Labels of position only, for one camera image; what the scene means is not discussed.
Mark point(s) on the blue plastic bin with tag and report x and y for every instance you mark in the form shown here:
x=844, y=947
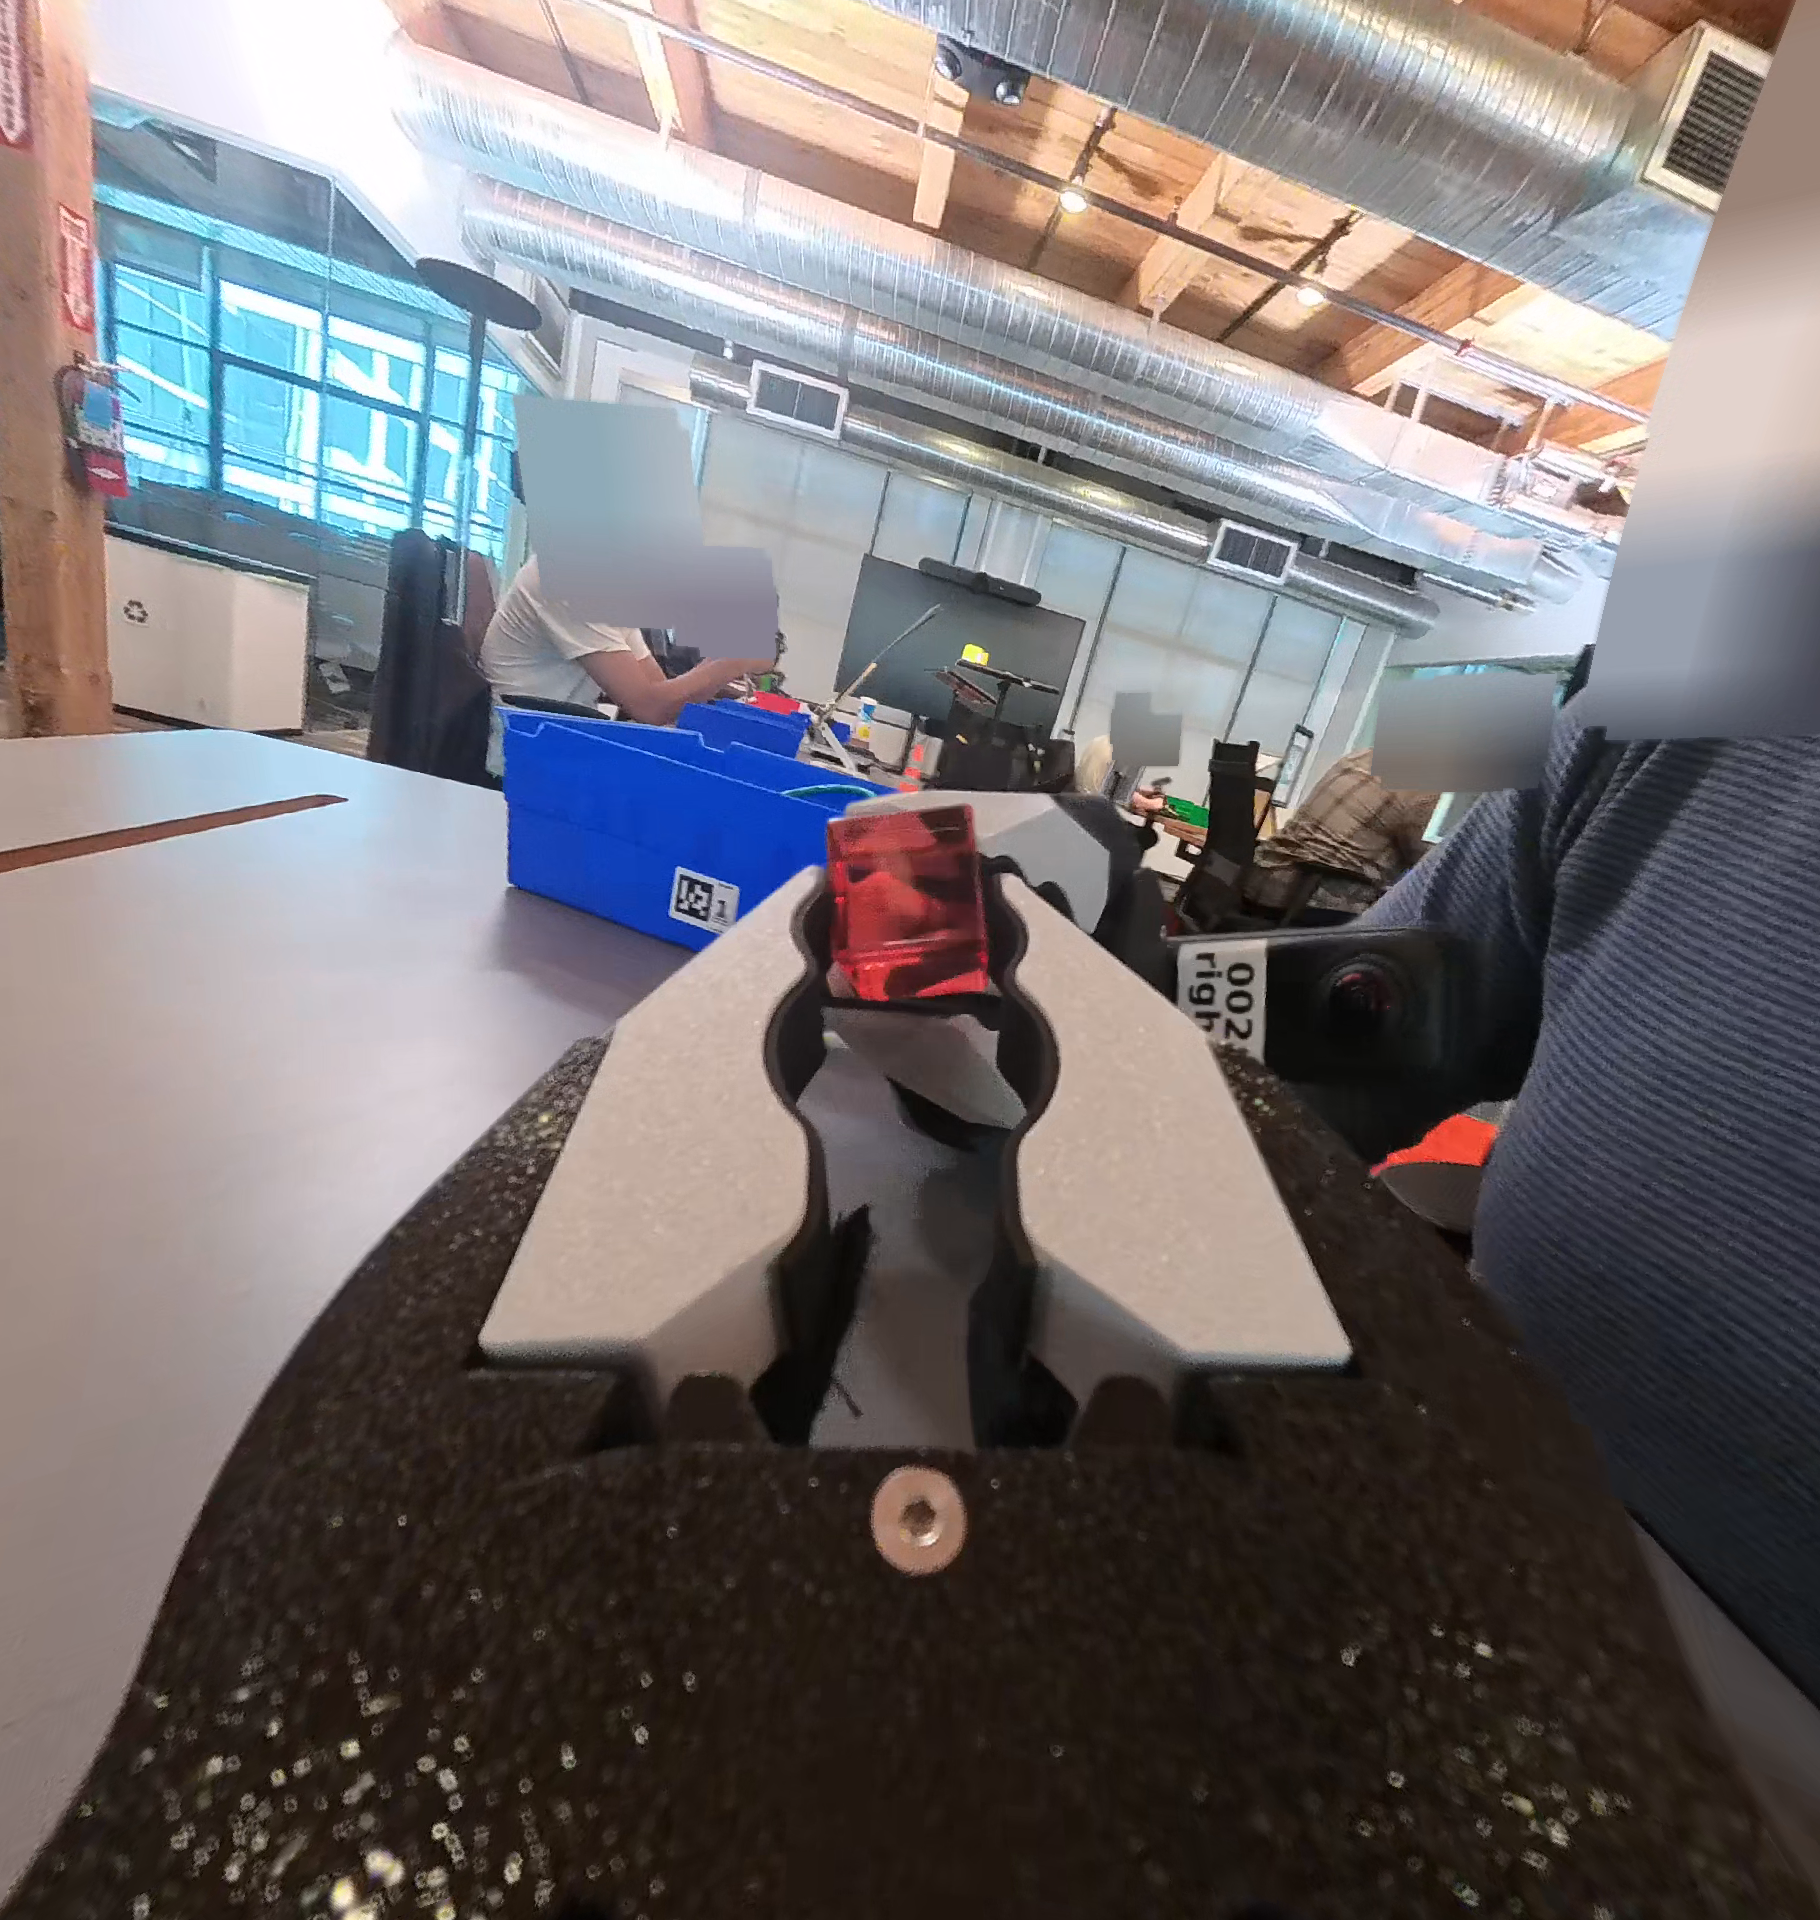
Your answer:
x=593, y=827

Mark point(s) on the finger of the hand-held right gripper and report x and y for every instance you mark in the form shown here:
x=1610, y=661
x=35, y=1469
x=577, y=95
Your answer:
x=941, y=1074
x=1051, y=849

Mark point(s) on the red transparent cube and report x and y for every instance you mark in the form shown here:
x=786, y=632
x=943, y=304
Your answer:
x=912, y=902

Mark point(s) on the black wall screen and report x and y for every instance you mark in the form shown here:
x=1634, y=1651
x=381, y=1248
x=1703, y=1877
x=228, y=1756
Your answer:
x=912, y=632

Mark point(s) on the wooden post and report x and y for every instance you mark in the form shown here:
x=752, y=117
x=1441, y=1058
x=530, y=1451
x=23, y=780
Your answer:
x=41, y=602

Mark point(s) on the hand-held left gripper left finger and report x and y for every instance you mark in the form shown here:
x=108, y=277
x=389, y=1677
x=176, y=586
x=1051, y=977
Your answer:
x=638, y=1200

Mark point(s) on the duct vent grille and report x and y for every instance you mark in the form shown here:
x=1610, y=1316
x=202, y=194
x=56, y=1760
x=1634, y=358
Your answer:
x=797, y=396
x=1252, y=544
x=1703, y=111

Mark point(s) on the red fire extinguisher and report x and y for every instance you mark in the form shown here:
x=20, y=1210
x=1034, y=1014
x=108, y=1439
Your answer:
x=97, y=435

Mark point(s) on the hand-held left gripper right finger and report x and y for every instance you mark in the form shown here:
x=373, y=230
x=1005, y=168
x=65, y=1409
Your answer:
x=1180, y=1200

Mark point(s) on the long silver ceiling duct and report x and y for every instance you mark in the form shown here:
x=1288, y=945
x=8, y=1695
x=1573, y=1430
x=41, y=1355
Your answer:
x=999, y=358

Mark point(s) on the black floor lamp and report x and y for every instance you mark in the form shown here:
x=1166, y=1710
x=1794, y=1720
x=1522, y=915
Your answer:
x=475, y=294

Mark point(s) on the wide silver ceiling duct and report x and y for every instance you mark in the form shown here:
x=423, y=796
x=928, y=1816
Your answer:
x=1374, y=103

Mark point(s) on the white recycling cabinet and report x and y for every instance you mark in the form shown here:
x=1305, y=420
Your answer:
x=202, y=632

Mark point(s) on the person's right forearm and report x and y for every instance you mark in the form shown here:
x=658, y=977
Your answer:
x=1463, y=877

